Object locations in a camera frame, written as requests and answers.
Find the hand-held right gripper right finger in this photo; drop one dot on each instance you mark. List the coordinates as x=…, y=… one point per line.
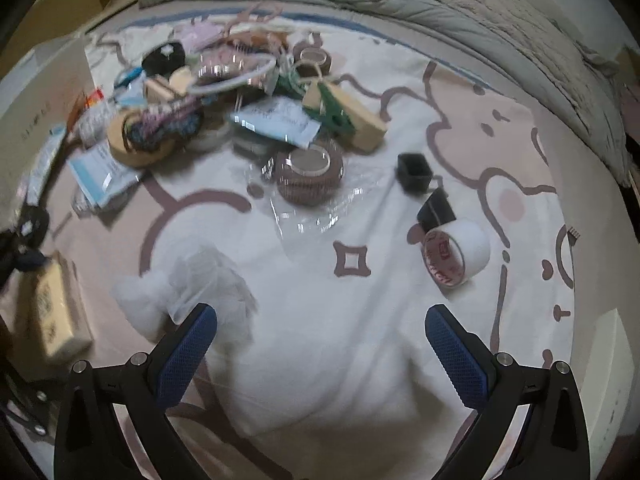
x=457, y=360

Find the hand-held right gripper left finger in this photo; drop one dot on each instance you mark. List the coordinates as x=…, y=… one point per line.
x=187, y=355

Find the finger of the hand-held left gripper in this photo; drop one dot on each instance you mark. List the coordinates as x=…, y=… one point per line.
x=25, y=400
x=27, y=259

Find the beige tissue pack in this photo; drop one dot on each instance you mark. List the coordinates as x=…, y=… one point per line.
x=55, y=310

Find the white plastic bag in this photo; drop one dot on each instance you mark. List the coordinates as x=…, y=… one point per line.
x=190, y=280

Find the white cardboard box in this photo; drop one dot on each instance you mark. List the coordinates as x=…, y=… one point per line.
x=40, y=90

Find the large black round tin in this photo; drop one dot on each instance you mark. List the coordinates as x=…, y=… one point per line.
x=32, y=225

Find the blue white mask packet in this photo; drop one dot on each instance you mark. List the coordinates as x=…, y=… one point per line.
x=100, y=175
x=280, y=122

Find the white tape roll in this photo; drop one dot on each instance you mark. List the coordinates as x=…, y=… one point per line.
x=470, y=245

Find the round cork coaster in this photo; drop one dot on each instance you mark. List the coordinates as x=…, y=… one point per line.
x=120, y=154

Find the red snack packet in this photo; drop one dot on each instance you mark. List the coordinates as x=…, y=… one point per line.
x=95, y=97

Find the clear plastic wrap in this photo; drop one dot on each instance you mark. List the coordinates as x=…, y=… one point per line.
x=320, y=220

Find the purple brown crochet scrunchie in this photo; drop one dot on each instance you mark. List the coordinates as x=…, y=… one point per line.
x=170, y=120

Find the teal blue wrapper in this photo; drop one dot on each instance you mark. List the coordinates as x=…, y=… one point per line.
x=127, y=79

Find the brown patterned tape roll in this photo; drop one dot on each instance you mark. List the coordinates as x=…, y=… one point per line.
x=310, y=186
x=312, y=67

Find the slotted wooden block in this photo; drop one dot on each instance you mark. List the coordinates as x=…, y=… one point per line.
x=159, y=89

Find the small black round tin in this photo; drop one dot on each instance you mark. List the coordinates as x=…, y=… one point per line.
x=160, y=62

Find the green clothespin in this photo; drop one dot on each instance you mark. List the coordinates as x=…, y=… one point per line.
x=336, y=110

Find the pink scissors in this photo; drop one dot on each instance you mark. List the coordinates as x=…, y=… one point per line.
x=255, y=15

